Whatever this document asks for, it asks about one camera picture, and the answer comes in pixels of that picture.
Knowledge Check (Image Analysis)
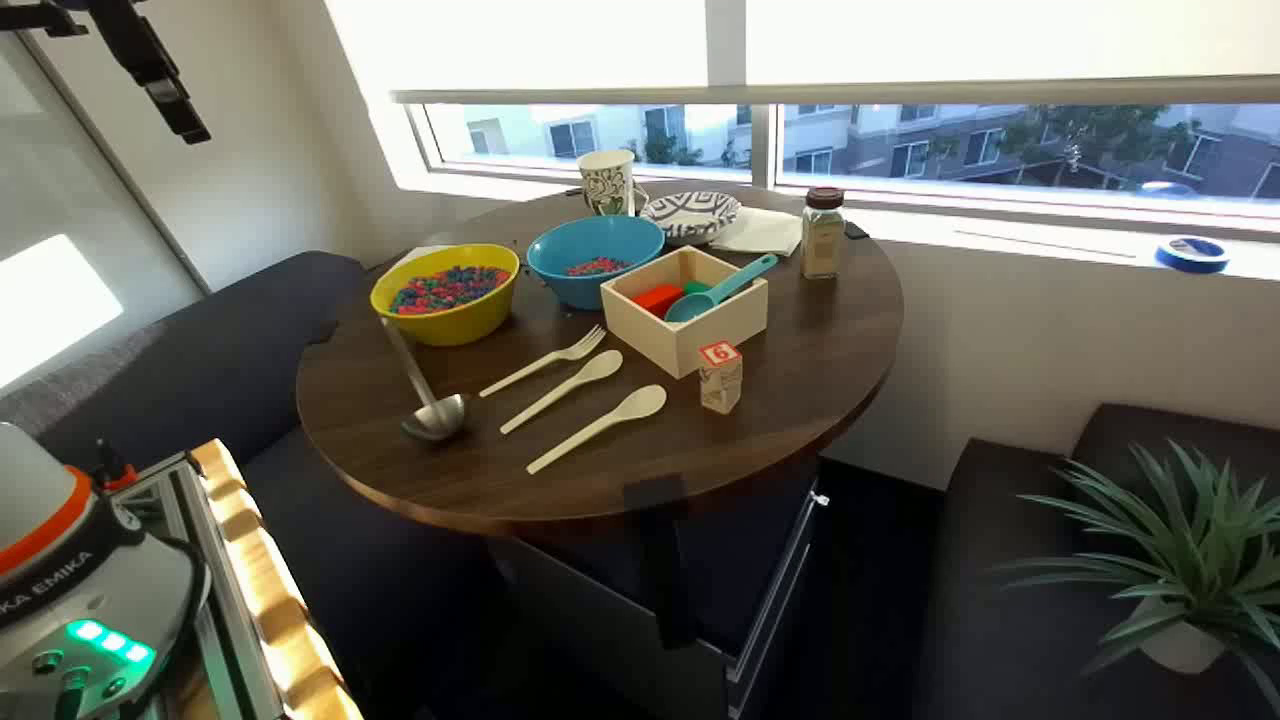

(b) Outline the green spiky plant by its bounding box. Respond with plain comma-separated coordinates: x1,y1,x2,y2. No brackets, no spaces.
992,435,1280,712

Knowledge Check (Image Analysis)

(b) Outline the white roller blind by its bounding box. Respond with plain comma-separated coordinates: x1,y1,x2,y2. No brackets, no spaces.
739,0,1280,109
325,0,714,109

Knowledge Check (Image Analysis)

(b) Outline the light wooden box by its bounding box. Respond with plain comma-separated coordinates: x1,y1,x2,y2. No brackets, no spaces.
597,244,777,383

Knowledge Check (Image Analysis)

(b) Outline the metal ladle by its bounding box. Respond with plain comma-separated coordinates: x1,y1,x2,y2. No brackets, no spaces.
376,310,470,449

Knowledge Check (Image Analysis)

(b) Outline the dark ottoman seat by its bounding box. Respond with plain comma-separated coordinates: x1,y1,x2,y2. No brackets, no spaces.
915,401,1280,720

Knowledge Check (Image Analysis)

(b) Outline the aluminium robot stand frame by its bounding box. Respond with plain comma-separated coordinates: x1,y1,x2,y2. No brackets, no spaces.
111,453,286,720

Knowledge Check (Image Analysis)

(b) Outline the wooden toy block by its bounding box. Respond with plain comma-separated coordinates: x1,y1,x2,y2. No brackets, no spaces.
697,338,746,416

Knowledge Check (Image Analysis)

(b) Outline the yellow bowl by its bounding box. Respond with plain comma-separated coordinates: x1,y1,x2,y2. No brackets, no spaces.
366,239,522,353

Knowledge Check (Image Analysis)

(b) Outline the glass jar with dark lid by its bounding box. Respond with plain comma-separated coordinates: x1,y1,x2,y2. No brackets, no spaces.
800,185,852,282

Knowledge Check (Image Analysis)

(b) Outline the white napkin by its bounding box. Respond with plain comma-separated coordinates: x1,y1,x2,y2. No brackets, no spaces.
705,202,807,258

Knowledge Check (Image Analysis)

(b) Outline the teal plastic scoop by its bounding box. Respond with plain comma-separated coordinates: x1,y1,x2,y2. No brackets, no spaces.
660,250,783,329

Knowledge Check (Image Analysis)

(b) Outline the blue tape roll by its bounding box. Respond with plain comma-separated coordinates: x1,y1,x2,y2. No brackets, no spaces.
1150,232,1232,278

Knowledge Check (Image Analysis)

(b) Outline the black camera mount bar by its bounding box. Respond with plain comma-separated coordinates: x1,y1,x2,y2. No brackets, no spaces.
0,3,87,40

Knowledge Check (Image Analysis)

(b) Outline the patterned paper cup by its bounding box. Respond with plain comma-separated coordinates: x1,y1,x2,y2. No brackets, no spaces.
576,149,639,219

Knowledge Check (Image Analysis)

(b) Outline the blue bowl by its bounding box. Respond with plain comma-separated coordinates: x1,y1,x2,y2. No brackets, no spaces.
519,211,669,314

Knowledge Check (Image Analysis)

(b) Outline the cream plastic spoon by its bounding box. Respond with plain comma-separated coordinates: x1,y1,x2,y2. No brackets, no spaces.
495,347,629,438
522,379,670,478

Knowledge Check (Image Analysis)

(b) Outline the cream plastic fork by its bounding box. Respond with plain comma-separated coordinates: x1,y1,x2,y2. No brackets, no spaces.
476,322,610,403

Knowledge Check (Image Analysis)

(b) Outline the colourful beads heap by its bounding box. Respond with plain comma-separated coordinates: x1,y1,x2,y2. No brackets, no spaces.
565,250,633,278
389,263,514,319

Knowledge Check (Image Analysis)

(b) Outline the white plant pot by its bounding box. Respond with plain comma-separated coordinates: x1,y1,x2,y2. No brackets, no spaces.
1135,616,1232,680

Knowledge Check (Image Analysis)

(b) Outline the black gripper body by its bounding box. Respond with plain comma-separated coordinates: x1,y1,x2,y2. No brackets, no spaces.
85,0,179,104

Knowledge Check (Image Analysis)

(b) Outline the grey cabinet under table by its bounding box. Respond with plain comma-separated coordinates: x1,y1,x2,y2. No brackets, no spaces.
483,462,830,720

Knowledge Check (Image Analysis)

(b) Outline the orange plastic toy piece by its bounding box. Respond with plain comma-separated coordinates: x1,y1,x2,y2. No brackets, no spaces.
629,278,688,319

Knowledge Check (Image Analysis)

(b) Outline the black white patterned plate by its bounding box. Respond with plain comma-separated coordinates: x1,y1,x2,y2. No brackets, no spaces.
639,186,744,249

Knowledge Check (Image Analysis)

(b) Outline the light wooden frame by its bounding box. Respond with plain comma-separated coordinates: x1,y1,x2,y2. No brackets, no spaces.
182,435,366,720

